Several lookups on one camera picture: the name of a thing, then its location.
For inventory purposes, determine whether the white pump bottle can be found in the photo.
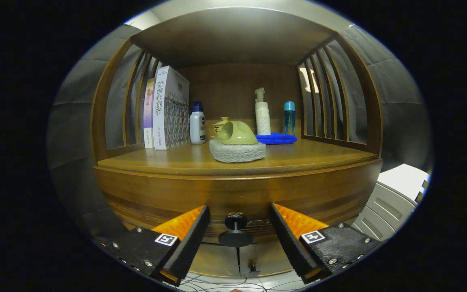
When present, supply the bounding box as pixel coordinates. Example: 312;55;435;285
255;88;272;136

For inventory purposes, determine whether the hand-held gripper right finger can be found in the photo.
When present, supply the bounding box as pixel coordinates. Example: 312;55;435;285
269;203;381;284

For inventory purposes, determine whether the folded blue cloth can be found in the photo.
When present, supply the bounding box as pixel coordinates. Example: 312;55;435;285
255;133;298;145

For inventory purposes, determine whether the black drawer knob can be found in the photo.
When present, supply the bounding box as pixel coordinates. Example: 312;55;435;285
218;212;254;248

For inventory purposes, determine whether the blue glass bottle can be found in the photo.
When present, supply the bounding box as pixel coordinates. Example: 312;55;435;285
284;101;296;136

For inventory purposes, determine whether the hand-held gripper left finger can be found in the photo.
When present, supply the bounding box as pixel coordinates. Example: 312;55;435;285
96;205;211;287

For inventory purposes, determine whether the thin purple pink book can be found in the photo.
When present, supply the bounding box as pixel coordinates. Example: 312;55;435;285
143;78;156;149

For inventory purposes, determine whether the yellow lidded tea cup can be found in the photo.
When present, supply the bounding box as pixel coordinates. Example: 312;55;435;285
210;116;232;142

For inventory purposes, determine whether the white bottle blue cap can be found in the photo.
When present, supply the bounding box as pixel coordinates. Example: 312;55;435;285
189;101;206;145

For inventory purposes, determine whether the green handled scrub sponge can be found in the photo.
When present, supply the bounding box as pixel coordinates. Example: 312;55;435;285
209;120;266;163

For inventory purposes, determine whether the brown wooden cabinet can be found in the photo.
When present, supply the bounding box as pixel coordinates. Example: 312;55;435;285
91;6;384;278

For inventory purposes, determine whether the black floor cable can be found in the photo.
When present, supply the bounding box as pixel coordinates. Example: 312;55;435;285
177;274;299;292

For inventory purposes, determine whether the thick white book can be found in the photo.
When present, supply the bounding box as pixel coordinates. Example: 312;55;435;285
152;66;191;150

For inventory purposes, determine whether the wooden drawer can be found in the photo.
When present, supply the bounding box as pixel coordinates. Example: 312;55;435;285
93;158;383;245

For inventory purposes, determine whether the wooden countertop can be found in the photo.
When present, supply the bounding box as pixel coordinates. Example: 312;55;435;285
97;136;380;177

